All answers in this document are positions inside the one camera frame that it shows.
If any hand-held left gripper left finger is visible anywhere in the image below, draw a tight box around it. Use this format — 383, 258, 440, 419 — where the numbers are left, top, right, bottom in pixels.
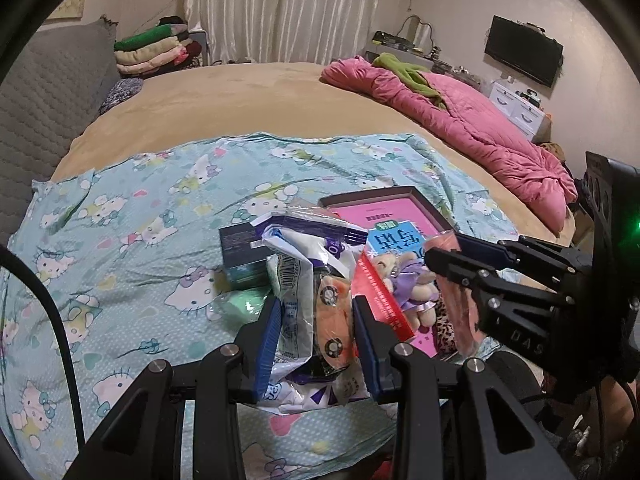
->
65, 297, 283, 480

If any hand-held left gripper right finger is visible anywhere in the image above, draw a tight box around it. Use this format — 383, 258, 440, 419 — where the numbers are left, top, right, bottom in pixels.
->
352, 296, 576, 480

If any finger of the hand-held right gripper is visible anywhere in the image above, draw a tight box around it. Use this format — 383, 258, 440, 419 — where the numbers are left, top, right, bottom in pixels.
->
425, 249, 561, 356
457, 235, 596, 286

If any white blue plastic packet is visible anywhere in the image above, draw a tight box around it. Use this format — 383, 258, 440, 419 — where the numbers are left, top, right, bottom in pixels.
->
250, 207, 371, 416

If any salmon pink pouch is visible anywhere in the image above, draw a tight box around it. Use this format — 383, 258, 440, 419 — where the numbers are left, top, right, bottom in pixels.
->
430, 230, 483, 358

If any mint green sponge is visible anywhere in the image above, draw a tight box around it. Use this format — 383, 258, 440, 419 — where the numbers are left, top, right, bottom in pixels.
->
207, 290, 273, 326

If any leopard print scrunchie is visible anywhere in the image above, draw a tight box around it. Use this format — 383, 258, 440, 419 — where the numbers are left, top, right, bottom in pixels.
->
432, 305, 463, 356

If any red tissue box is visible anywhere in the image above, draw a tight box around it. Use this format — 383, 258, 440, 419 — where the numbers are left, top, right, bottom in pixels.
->
352, 252, 416, 346

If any plush bear purple dress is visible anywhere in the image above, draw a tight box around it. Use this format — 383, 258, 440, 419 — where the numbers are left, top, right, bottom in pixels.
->
375, 252, 438, 306

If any pink book dark border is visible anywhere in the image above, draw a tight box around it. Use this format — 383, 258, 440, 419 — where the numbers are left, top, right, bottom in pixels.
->
317, 186, 496, 361

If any person's right forearm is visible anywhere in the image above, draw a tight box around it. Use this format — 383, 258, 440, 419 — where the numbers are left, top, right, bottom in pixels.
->
590, 375, 636, 461

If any dark cardboard box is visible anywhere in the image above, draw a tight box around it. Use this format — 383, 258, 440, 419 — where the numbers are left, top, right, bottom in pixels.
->
219, 225, 281, 290

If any brown plush toy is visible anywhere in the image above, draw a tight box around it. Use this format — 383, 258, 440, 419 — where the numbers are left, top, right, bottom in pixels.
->
537, 141, 568, 161

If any pink quilt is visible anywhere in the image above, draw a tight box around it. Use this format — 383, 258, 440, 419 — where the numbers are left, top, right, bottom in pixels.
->
320, 57, 578, 236

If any white drawer cabinet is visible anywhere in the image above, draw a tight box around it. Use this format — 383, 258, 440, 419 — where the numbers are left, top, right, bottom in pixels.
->
487, 79, 551, 143

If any light blue printed blanket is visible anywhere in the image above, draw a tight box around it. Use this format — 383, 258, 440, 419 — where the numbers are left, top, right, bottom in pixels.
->
0, 132, 518, 480

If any green cloth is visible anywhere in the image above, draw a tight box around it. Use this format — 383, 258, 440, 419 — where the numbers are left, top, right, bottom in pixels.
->
372, 52, 448, 111

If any beige round bed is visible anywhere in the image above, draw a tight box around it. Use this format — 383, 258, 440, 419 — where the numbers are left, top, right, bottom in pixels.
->
50, 62, 581, 246

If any dressing table with mirror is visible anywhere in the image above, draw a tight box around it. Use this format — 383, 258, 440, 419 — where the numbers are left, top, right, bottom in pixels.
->
362, 15, 481, 86

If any dark floral cushion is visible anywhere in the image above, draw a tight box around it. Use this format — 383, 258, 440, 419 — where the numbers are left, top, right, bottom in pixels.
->
99, 77, 146, 116

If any stack of folded clothes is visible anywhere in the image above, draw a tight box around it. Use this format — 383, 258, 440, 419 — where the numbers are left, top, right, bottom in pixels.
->
114, 22, 203, 76

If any grey quilted headboard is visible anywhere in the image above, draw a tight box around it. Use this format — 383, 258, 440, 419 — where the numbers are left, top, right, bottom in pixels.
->
0, 22, 121, 246

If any white curtain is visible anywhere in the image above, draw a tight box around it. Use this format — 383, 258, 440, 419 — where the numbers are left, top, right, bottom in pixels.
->
185, 0, 388, 66

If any black wall television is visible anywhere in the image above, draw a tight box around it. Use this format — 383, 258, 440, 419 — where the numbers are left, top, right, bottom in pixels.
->
484, 15, 565, 88

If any black cable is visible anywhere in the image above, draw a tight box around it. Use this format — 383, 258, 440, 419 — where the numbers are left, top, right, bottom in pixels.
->
0, 245, 83, 461

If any wall painting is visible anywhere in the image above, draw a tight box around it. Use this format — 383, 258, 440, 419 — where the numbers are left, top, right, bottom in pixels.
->
47, 0, 88, 23

